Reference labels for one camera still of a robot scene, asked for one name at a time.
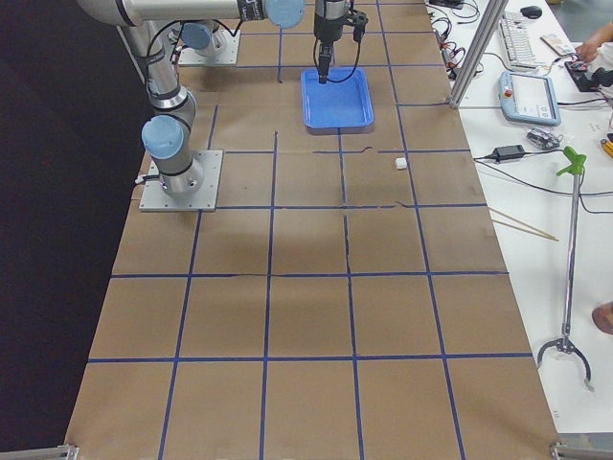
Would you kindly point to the black power adapter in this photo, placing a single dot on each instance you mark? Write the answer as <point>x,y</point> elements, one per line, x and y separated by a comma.
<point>508,153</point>

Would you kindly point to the brown paper table cover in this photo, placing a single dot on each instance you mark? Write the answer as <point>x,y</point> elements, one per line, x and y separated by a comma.
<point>332,306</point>

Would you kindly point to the black computer mouse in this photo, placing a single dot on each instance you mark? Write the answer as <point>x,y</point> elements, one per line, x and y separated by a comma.
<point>531,12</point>

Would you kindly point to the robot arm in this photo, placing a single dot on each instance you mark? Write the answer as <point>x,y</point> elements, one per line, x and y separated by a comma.
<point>284,14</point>
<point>166,136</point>

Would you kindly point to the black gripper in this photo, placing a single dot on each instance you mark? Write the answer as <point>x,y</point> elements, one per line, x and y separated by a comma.
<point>327,26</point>

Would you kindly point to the wooden chopstick pair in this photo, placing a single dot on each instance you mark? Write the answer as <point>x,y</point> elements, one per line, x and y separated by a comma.
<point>507,220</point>

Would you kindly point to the black joystick controller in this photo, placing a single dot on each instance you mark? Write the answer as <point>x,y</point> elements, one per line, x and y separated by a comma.
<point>586,80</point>

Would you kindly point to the person hand at desk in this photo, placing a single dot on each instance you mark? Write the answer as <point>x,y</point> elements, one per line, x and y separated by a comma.
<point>588,50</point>

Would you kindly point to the white block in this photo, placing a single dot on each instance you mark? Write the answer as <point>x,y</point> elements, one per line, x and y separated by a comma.
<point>400,163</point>

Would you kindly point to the teach pendant tablet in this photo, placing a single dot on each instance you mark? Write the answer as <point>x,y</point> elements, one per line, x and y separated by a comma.
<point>528,99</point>

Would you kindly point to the green handled reacher grabber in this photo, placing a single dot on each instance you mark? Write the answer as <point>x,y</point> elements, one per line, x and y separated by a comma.
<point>563,343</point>

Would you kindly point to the aluminium frame post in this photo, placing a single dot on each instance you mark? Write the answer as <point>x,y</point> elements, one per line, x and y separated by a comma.
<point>489,20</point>

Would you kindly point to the blue plastic tray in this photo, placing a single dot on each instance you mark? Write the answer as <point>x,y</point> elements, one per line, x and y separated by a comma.
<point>344,105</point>

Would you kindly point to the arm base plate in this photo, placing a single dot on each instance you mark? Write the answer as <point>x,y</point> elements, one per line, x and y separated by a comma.
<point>218,49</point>
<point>193,190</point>

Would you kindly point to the white keyboard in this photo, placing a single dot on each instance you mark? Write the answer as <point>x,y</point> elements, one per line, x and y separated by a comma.
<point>518,53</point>

